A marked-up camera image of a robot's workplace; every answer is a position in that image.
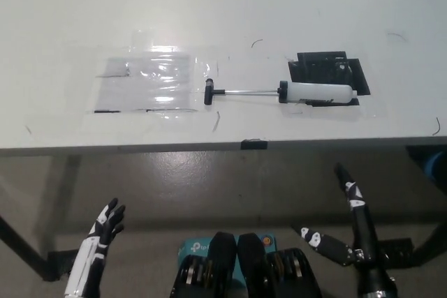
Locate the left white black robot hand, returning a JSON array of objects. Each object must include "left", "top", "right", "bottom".
[{"left": 64, "top": 198, "right": 126, "bottom": 298}]

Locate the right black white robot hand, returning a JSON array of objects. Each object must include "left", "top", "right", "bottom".
[{"left": 300, "top": 162, "right": 399, "bottom": 295}]

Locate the white air pump black handle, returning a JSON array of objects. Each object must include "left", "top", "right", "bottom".
[{"left": 204, "top": 78, "right": 358, "bottom": 106}]

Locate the blue round object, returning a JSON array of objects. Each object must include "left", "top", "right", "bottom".
[{"left": 420, "top": 151, "right": 447, "bottom": 182}]

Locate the teal router box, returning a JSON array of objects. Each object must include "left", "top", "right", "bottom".
[{"left": 177, "top": 233, "right": 279, "bottom": 283}]

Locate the black tape patch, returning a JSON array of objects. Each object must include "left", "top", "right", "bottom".
[{"left": 285, "top": 52, "right": 372, "bottom": 107}]

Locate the clear plastic sheet taped down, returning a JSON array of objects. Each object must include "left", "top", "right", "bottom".
[{"left": 85, "top": 45, "right": 212, "bottom": 114}]

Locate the black table leg frame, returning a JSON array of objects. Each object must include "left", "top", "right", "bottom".
[
  {"left": 0, "top": 207, "right": 76, "bottom": 282},
  {"left": 380, "top": 207, "right": 447, "bottom": 278}
]

